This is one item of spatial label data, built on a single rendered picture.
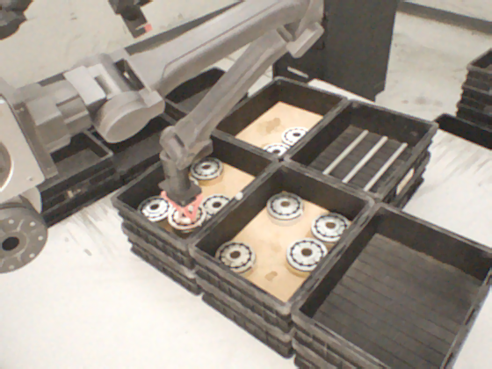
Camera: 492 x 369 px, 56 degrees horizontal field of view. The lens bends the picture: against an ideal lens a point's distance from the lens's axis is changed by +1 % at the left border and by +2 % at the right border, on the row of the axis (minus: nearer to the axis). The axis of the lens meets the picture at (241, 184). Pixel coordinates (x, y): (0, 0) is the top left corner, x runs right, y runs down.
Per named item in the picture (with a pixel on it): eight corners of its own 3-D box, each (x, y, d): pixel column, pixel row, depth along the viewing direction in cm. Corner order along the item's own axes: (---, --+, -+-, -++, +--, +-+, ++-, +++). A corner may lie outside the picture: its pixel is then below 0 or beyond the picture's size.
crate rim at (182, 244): (185, 253, 111) (184, 246, 109) (109, 205, 126) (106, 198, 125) (281, 166, 133) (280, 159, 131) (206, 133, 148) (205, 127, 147)
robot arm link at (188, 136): (278, -19, 80) (316, 27, 79) (292, -13, 85) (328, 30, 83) (150, 138, 102) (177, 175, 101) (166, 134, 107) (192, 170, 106)
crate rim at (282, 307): (287, 317, 96) (287, 311, 94) (186, 253, 111) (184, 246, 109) (376, 206, 117) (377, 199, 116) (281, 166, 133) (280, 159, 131)
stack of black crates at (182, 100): (202, 185, 246) (188, 115, 216) (170, 162, 263) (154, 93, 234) (256, 152, 264) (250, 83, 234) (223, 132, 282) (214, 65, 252)
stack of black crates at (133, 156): (138, 224, 228) (120, 172, 205) (109, 196, 245) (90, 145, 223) (201, 185, 246) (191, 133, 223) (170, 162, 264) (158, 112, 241)
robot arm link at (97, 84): (51, 78, 59) (74, 110, 58) (120, 50, 63) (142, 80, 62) (56, 115, 67) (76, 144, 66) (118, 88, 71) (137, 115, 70)
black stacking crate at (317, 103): (281, 189, 139) (280, 161, 132) (211, 156, 155) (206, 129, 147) (347, 126, 161) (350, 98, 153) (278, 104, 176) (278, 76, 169)
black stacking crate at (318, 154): (372, 231, 124) (377, 200, 116) (283, 190, 139) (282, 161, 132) (431, 155, 146) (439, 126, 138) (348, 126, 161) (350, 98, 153)
